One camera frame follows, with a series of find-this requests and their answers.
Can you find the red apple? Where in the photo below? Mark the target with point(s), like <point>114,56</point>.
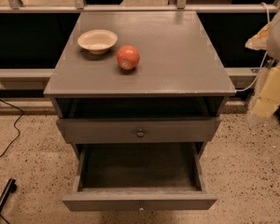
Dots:
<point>128,57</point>

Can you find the grey drawer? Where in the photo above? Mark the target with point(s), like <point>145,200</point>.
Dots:
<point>123,177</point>
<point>123,131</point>

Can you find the black bar on floor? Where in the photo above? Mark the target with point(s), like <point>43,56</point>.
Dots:
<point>9,188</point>

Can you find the cream ceramic bowl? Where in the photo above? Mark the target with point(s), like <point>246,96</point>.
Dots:
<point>97,41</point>

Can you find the metal railing frame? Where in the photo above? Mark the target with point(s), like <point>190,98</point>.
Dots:
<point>35,34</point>

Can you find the grey wooden drawer cabinet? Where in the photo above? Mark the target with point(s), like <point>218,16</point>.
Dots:
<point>97,88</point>

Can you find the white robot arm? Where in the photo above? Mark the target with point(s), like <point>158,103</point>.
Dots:
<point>268,39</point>

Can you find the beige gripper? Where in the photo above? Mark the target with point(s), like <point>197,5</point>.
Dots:
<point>279,36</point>

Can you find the round top drawer knob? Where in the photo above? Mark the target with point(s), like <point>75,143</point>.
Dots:
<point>140,133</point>

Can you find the grey top drawer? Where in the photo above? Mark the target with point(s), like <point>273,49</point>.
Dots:
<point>123,131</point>

